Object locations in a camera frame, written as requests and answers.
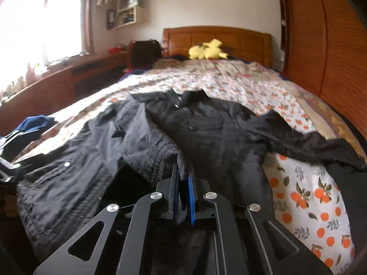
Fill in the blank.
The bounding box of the black zip jacket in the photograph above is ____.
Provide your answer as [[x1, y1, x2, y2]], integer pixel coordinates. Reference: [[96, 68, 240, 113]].
[[17, 91, 366, 274]]

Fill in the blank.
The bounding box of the folded navy blue garment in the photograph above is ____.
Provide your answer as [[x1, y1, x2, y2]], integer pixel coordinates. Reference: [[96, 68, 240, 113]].
[[0, 114, 60, 161]]

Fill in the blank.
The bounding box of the floral orange bed sheet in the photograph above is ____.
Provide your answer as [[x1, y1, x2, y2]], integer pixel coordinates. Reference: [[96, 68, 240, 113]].
[[17, 68, 366, 274]]

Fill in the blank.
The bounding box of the long wooden window cabinet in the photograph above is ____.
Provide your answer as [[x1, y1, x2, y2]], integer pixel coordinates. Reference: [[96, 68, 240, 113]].
[[0, 52, 127, 136]]

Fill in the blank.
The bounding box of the red bowl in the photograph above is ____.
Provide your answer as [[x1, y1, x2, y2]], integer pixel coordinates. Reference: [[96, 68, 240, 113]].
[[108, 47, 124, 55]]

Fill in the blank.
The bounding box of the dark wooden chair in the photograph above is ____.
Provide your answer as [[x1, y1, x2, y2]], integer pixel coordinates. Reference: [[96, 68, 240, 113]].
[[127, 39, 162, 70]]

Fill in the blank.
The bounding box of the pale floral quilt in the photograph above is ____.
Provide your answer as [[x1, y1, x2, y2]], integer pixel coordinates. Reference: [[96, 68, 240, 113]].
[[152, 58, 281, 79]]

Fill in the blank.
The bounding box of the yellow Pikachu plush toy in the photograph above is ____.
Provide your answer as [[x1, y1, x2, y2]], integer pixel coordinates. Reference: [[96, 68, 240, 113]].
[[189, 38, 229, 60]]

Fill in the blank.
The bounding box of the wooden bed headboard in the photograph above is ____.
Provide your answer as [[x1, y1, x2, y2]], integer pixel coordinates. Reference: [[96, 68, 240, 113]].
[[162, 26, 274, 68]]

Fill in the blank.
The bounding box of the wooden slatted wardrobe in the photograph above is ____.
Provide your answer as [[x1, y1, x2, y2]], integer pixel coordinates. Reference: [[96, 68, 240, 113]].
[[282, 0, 366, 135]]

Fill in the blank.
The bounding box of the window with red frame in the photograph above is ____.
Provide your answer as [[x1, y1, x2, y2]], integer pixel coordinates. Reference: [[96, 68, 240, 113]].
[[1, 0, 93, 87]]

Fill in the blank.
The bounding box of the white wall shelf unit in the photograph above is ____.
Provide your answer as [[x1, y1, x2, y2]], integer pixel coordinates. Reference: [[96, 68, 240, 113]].
[[107, 0, 144, 30]]

